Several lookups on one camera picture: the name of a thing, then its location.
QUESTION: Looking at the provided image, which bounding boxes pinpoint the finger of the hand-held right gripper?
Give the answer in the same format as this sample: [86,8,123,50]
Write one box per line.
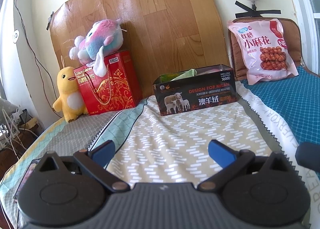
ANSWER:
[295,142,320,167]

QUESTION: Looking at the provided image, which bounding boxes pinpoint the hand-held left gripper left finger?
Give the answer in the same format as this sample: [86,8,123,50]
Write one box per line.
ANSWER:
[37,140,132,193]

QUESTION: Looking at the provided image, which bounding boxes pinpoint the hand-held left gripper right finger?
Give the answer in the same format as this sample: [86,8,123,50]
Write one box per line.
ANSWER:
[196,139,290,193]

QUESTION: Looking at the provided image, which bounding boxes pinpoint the black sheep print box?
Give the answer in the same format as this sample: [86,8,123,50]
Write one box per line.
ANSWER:
[152,64,237,116]

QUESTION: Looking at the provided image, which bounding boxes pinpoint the pale green snack packet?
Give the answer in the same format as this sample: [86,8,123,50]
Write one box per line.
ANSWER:
[172,69,198,80]

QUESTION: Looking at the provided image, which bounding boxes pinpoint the green vegetable snack packet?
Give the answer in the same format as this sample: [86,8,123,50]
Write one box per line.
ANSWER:
[160,73,178,83]

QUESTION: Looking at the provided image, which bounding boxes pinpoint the blue patterned mat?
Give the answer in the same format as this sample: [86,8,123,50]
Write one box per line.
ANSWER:
[240,65,320,144]

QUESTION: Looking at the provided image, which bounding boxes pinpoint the red cashew biscuit gift bag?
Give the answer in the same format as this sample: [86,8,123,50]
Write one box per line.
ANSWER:
[74,50,143,116]

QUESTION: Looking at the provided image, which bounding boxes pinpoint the yellow chick plush toy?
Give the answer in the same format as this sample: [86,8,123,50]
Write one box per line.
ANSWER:
[52,67,89,122]

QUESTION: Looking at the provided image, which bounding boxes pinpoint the smartphone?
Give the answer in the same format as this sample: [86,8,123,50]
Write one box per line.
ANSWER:
[14,158,42,201]

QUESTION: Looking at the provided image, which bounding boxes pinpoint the black power adapter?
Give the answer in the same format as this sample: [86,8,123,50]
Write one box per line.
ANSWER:
[20,109,32,124]

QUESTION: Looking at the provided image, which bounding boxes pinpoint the grey cloth cover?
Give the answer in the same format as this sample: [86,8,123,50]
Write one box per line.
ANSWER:
[0,98,19,119]

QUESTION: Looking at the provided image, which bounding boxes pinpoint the pink snack bag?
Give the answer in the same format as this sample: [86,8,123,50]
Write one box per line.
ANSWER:
[227,18,299,85]

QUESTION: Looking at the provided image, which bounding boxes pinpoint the pastel plush toy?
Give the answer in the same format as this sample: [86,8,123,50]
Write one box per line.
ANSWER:
[69,18,127,77]

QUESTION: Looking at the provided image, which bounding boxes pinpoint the brown cushion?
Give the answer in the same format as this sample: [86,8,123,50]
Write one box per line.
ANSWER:
[229,18,304,82]

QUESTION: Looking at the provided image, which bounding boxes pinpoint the black tape strip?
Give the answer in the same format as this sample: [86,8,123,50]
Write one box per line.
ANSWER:
[236,10,282,19]
[235,0,253,10]
[46,11,55,31]

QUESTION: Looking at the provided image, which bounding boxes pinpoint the wood pattern board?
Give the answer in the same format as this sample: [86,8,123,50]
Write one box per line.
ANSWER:
[46,0,232,106]

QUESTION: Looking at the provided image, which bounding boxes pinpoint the tangle of white cables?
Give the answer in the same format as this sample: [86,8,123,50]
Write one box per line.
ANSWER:
[0,108,38,156]

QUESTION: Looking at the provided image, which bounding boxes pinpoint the black wall cable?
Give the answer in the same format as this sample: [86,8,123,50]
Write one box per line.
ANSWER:
[15,0,59,102]

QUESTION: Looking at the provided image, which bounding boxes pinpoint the white window frame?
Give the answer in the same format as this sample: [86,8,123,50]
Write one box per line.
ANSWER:
[285,0,320,77]

